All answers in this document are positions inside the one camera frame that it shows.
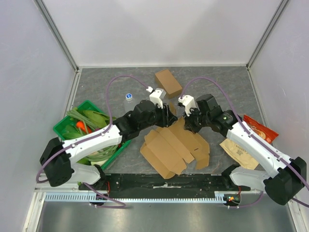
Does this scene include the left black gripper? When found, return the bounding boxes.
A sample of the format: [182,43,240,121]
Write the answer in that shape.
[139,101,178,131]

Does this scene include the brown cardboard box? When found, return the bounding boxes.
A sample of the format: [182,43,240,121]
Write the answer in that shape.
[155,69,183,99]

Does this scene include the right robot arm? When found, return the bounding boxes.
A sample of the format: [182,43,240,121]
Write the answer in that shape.
[178,94,307,205]

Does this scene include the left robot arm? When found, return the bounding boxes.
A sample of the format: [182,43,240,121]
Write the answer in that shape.
[40,100,177,190]

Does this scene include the clear plastic water bottle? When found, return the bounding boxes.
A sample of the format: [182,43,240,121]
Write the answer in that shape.
[124,93,135,113]

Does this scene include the beige cassava chips bag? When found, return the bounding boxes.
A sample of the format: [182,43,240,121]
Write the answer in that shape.
[220,138,259,170]

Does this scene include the green leafy vegetable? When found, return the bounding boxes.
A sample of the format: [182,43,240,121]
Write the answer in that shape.
[61,110,116,167]

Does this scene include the green long beans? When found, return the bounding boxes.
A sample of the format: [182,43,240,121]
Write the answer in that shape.
[66,107,121,162]

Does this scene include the green plastic basket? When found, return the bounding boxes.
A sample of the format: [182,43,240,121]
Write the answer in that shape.
[53,100,130,170]

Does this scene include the red snack bag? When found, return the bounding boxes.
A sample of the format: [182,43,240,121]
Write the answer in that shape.
[243,115,279,144]

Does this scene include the orange carrot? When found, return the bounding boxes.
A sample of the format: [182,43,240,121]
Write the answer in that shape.
[75,121,92,134]

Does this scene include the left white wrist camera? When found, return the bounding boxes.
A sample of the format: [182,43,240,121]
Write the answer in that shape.
[146,87,166,109]

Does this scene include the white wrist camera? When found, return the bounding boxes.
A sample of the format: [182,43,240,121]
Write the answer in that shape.
[178,95,196,116]
[146,87,166,109]

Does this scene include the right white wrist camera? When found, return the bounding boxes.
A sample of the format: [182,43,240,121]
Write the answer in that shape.
[178,95,196,116]

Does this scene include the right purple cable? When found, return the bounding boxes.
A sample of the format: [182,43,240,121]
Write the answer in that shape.
[181,76,309,210]

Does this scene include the grey cable duct rail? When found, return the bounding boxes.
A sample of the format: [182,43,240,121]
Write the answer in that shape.
[44,192,236,204]

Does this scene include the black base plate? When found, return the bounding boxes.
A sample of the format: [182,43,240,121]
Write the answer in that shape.
[91,174,251,199]

